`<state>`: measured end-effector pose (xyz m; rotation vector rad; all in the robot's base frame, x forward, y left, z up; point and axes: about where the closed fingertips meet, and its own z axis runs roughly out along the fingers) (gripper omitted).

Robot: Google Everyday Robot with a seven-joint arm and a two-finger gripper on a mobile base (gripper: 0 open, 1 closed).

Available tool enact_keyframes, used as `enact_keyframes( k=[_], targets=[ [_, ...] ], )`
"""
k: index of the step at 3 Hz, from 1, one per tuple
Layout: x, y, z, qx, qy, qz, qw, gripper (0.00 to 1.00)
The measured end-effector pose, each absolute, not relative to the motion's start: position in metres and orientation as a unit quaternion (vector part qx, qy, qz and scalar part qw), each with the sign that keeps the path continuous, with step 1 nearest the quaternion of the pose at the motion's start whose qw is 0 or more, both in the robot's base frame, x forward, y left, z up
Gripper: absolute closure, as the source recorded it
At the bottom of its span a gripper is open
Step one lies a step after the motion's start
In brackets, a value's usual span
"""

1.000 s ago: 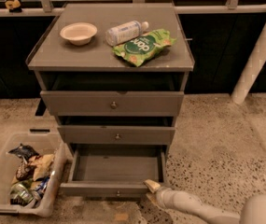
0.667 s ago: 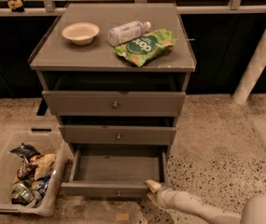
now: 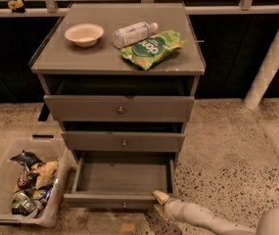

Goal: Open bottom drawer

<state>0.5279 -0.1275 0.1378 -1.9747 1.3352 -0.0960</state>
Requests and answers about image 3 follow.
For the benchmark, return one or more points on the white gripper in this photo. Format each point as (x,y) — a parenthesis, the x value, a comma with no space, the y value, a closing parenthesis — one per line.
(174,207)

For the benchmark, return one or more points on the grey bottom drawer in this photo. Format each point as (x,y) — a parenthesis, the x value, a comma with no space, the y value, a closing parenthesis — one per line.
(121,180)

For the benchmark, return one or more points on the grey drawer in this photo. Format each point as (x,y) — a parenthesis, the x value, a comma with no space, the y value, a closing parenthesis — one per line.
(121,180)
(123,141)
(120,108)

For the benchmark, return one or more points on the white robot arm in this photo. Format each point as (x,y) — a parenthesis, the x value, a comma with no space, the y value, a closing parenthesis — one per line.
(267,225)

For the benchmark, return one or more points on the grey middle drawer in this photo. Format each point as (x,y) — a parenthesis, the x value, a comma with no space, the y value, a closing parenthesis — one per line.
(123,141)

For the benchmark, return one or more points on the grey drawer cabinet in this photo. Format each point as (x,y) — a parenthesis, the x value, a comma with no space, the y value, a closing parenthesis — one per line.
(66,69)

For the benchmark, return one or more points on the grey top drawer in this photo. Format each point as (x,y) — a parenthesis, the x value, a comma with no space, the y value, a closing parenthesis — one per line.
(120,108)

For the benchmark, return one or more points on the blue soda can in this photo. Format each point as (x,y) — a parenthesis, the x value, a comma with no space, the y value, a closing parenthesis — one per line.
(42,199)

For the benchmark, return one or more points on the brown snack bag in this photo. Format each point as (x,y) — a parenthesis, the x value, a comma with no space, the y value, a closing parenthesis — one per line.
(26,179)

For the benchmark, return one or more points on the clear plastic bin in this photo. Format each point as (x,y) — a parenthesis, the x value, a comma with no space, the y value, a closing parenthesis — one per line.
(47,150)

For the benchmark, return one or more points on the green soda can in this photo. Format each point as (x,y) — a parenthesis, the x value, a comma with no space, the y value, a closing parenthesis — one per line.
(22,204)

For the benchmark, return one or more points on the dark blue snack bag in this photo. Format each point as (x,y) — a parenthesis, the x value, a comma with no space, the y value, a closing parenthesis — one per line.
(26,158)

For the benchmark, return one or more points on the green snack bag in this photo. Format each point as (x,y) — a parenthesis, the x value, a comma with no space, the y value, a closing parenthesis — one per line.
(153,50)

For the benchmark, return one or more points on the clear plastic water bottle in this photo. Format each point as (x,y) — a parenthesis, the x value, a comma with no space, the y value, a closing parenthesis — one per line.
(133,33)

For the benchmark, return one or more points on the white paper bowl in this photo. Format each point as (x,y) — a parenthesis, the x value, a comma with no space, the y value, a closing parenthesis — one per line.
(84,34)

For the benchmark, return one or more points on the white diagonal pillar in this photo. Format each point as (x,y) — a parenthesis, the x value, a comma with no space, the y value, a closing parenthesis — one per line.
(264,76)

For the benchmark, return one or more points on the yellow black toy figure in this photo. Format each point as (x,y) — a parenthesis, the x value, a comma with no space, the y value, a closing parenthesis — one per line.
(16,6)

